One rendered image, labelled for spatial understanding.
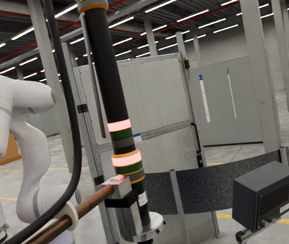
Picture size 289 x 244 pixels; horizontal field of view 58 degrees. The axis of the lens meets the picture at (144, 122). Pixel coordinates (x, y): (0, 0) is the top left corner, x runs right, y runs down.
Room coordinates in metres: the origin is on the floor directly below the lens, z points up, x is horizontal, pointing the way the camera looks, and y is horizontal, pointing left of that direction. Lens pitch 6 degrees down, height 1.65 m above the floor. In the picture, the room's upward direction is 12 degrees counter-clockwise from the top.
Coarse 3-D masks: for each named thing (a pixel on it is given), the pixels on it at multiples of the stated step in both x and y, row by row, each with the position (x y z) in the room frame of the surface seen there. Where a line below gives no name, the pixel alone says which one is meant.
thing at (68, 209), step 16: (48, 0) 0.31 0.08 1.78; (48, 16) 0.31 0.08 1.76; (64, 64) 0.31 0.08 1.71; (64, 80) 0.31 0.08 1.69; (80, 144) 0.30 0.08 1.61; (80, 160) 0.30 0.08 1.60; (64, 192) 0.28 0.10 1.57; (64, 208) 0.27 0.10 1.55; (32, 224) 0.23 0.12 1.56; (16, 240) 0.21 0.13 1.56
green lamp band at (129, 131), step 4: (112, 132) 0.38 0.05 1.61; (116, 132) 0.37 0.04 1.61; (120, 132) 0.37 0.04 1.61; (124, 132) 0.38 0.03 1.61; (128, 132) 0.38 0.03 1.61; (112, 136) 0.38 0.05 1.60; (116, 136) 0.38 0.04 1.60; (120, 136) 0.37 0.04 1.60; (124, 136) 0.38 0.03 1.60; (128, 136) 0.38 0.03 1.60
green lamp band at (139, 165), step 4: (140, 160) 0.38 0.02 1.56; (136, 164) 0.37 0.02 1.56; (140, 164) 0.38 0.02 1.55; (116, 168) 0.38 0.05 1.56; (120, 168) 0.37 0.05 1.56; (124, 168) 0.37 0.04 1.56; (128, 168) 0.37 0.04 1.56; (132, 168) 0.37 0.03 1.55; (136, 168) 0.37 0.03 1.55; (140, 168) 0.38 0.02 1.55; (116, 172) 0.38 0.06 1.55; (120, 172) 0.37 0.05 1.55; (124, 172) 0.37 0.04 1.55; (128, 172) 0.37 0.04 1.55
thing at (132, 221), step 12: (108, 180) 0.36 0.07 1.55; (120, 180) 0.35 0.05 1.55; (120, 192) 0.34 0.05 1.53; (132, 192) 0.35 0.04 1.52; (108, 204) 0.35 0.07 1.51; (120, 204) 0.34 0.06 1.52; (132, 204) 0.35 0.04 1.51; (120, 216) 0.36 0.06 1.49; (132, 216) 0.35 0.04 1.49; (156, 216) 0.40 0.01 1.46; (120, 228) 0.36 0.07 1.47; (132, 228) 0.35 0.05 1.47; (144, 228) 0.37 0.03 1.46; (156, 228) 0.36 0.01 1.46; (132, 240) 0.36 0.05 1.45; (144, 240) 0.36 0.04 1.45
